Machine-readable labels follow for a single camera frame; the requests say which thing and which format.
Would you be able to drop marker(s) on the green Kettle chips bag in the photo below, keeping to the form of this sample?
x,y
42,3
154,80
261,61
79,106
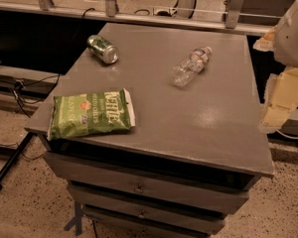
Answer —
x,y
91,113

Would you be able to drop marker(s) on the grey drawer cabinet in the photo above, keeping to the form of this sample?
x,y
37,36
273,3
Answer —
x,y
194,152

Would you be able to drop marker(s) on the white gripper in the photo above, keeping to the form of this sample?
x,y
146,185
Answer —
x,y
293,40

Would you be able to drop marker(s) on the clear plastic water bottle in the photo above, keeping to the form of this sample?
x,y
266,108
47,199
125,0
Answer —
x,y
185,71

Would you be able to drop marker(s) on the black metal stand leg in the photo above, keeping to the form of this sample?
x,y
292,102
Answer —
x,y
10,155

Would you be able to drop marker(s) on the white power strip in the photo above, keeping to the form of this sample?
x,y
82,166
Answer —
x,y
163,11

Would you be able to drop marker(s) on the green soda can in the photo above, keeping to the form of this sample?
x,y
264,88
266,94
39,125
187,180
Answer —
x,y
103,49

